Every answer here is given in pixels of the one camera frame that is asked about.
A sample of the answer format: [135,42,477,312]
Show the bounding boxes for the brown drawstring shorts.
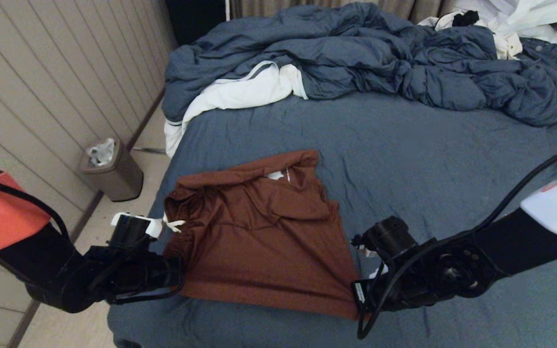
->
[162,149,361,320]

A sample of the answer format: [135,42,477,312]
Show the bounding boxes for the brown trash bin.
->
[79,137,145,202]

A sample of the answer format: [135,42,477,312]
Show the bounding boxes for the blue bed sheet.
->
[106,89,557,348]

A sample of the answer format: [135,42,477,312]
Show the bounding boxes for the clear plastic bin bag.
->
[87,138,116,167]

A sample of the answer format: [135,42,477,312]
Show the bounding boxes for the crumpled blue duvet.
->
[162,1,557,127]

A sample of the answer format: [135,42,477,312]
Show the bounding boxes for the cream buttoned shirt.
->
[419,10,525,59]

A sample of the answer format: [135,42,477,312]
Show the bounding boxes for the small black garment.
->
[453,10,481,27]

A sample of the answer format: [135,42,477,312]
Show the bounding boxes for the blue denim garment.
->
[520,36,557,73]

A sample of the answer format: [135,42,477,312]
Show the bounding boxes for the white crumpled garment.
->
[453,0,557,43]

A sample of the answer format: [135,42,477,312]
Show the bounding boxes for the beige curtain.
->
[230,0,455,24]

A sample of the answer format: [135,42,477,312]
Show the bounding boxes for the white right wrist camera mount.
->
[356,236,389,280]

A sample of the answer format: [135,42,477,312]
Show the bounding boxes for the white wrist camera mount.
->
[110,212,164,238]
[356,236,389,280]

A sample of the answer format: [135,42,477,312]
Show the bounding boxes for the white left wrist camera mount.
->
[110,212,164,238]

